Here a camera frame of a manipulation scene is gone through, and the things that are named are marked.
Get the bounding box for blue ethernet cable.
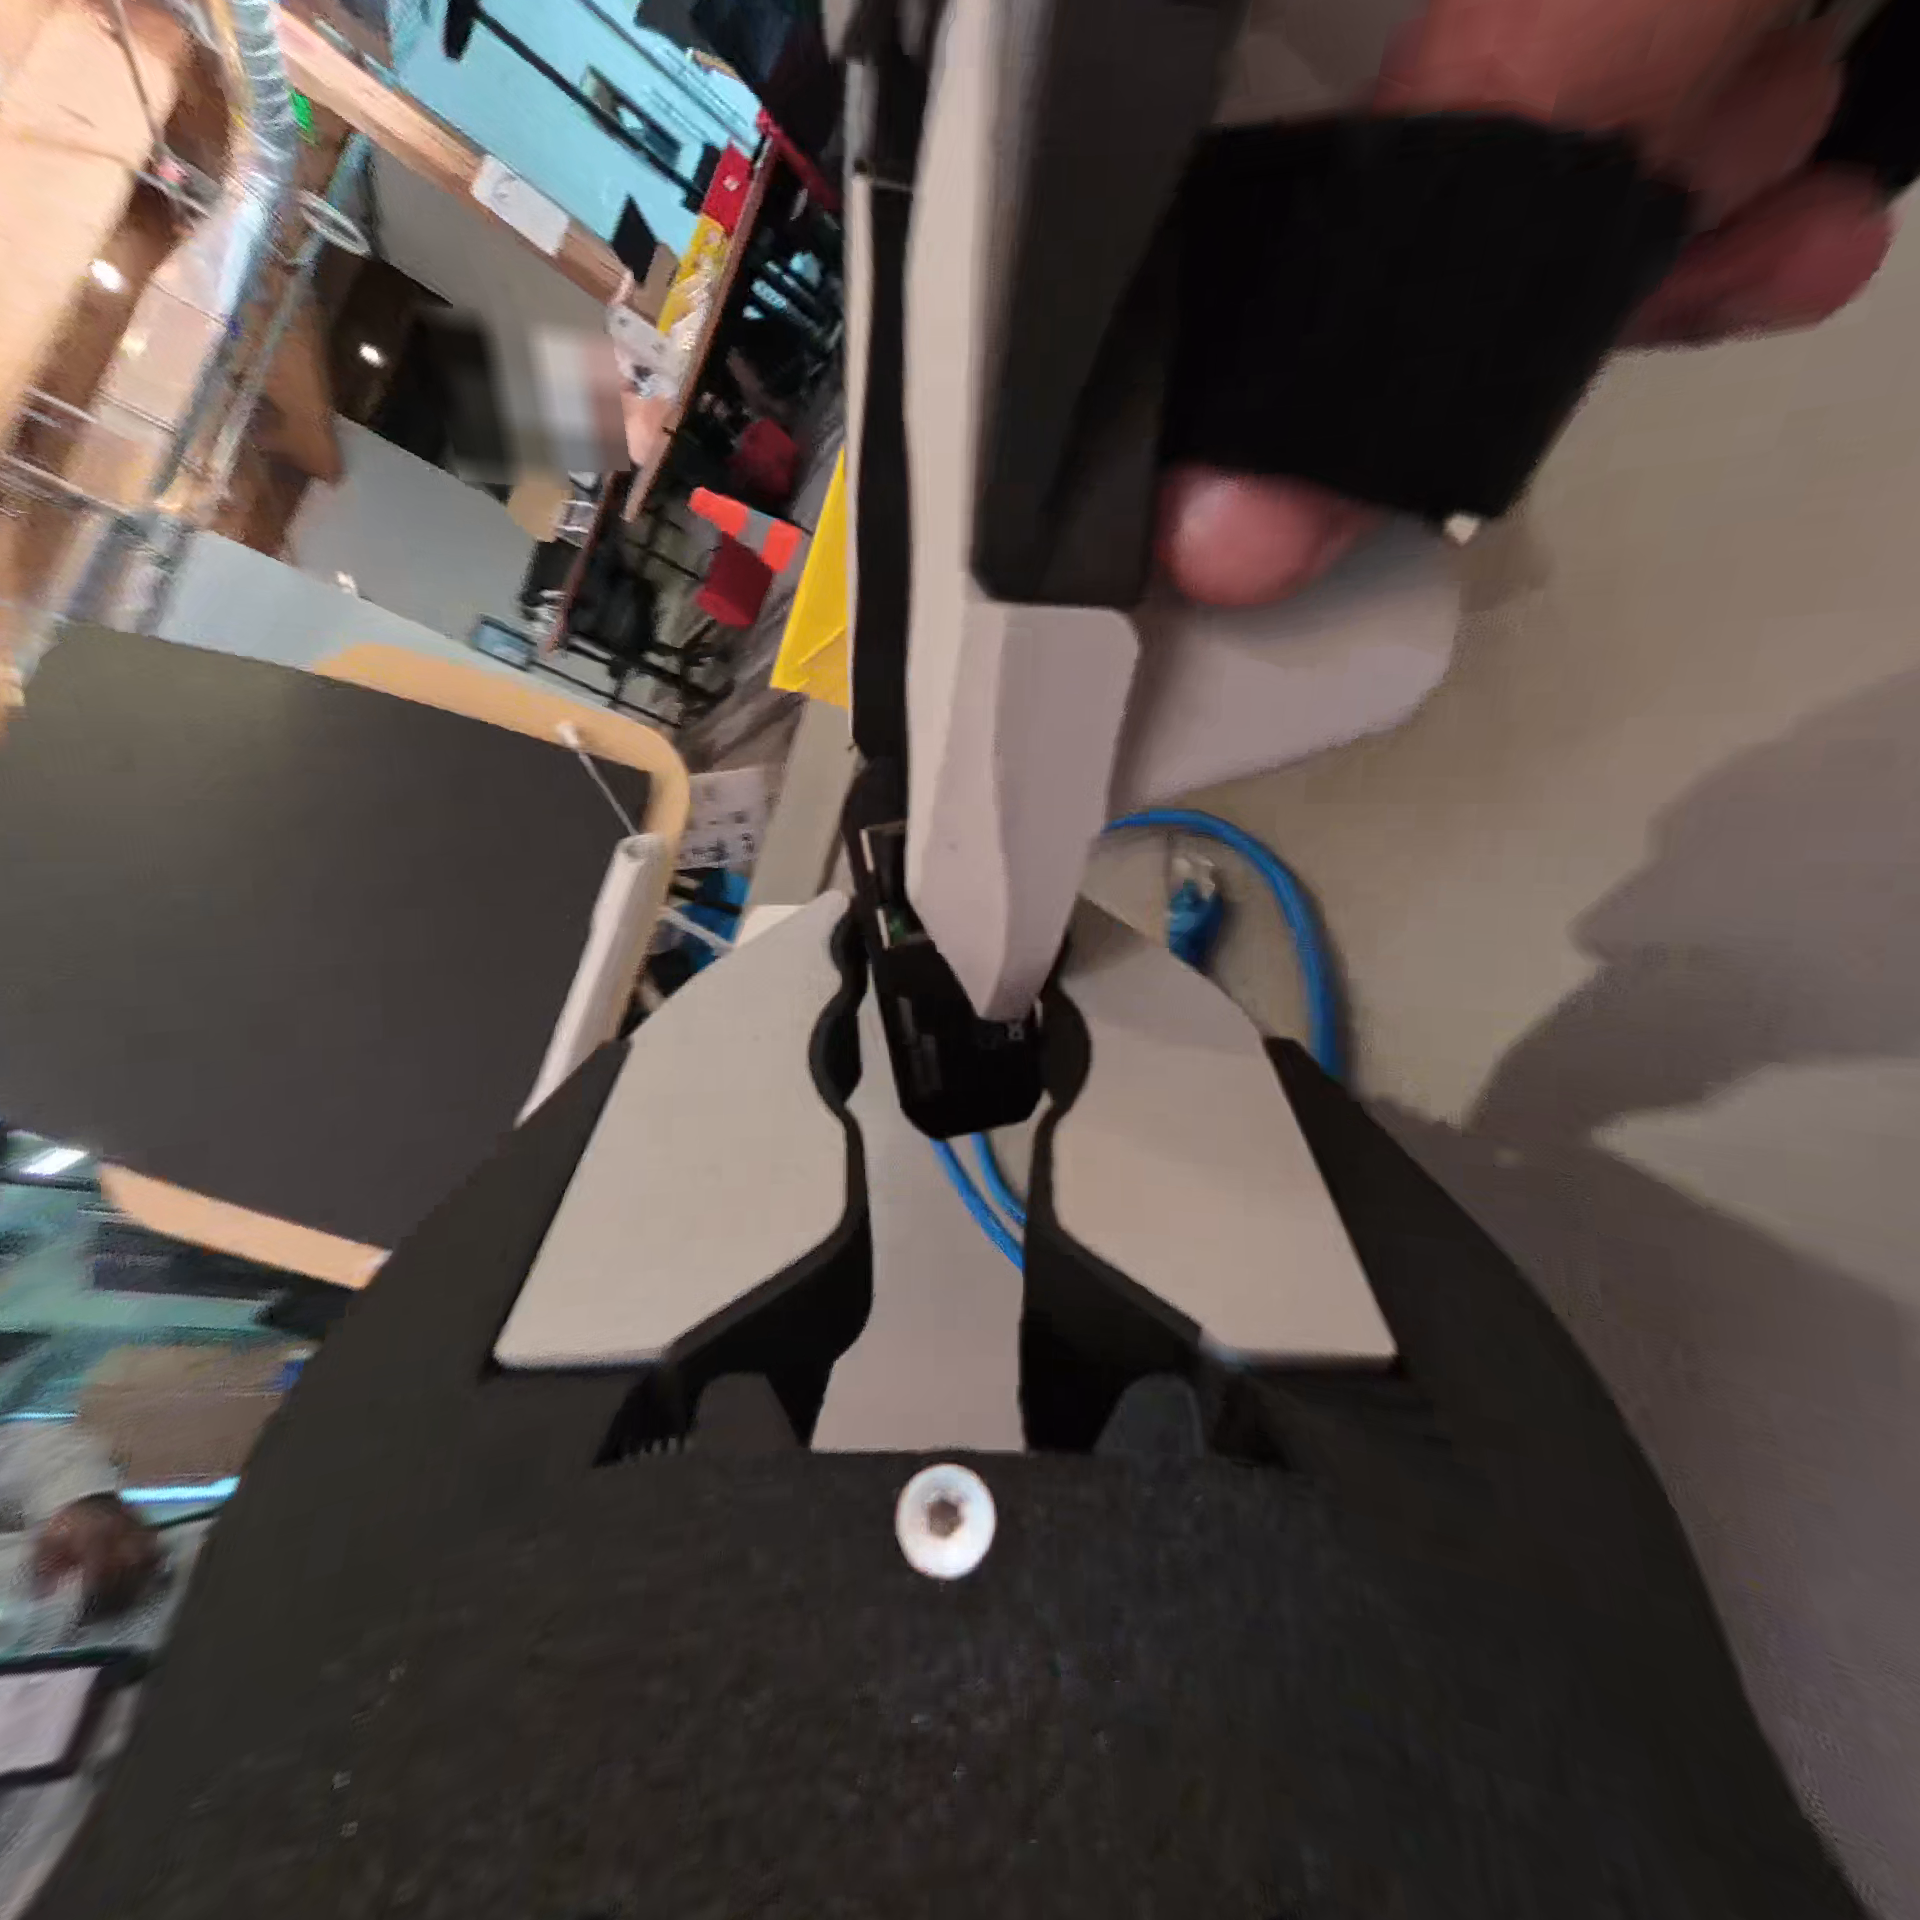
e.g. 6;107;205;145
929;813;1337;1273

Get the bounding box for wood-edged black board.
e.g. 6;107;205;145
0;622;692;1290

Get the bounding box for person's right hand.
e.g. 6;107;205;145
1151;0;1906;613

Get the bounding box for printed paper sheet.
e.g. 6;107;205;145
678;766;772;870

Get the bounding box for black ethernet adapter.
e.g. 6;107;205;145
847;815;1053;1140

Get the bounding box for white bar bracket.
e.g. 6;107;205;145
516;832;668;1128

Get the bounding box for yellow plastic bin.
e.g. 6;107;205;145
766;448;855;710

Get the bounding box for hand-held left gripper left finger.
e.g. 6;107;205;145
494;885;877;1366

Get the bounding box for orange traffic cone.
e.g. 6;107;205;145
689;490;806;566

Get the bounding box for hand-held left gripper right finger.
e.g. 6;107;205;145
1023;901;1403;1373

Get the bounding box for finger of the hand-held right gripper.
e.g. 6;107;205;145
1118;551;1467;813
847;0;1247;1022

